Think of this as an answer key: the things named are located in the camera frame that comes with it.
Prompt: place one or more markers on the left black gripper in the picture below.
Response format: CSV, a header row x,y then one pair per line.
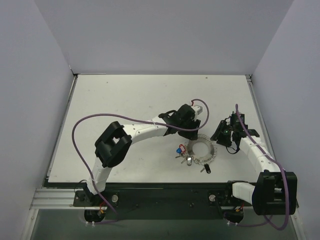
x,y
189,128

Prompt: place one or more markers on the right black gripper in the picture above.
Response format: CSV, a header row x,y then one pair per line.
x,y
222,135

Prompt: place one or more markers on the silver round keyring disc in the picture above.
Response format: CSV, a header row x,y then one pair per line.
x,y
202,150

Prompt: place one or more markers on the red tagged key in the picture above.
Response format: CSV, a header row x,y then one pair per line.
x,y
182,148

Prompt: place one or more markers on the black tagged key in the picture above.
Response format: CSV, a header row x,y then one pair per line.
x,y
206,168

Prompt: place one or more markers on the blue tagged key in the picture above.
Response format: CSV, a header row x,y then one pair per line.
x,y
178,150

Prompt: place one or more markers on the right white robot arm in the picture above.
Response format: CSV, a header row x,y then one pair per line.
x,y
275,191

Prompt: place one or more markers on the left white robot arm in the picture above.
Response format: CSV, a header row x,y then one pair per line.
x,y
114,143

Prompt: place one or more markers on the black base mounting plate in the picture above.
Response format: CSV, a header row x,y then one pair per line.
x,y
159,201

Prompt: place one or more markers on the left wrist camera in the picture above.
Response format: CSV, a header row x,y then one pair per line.
x,y
197,109

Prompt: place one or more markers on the aluminium front rail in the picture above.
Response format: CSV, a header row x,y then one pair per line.
x,y
53,199

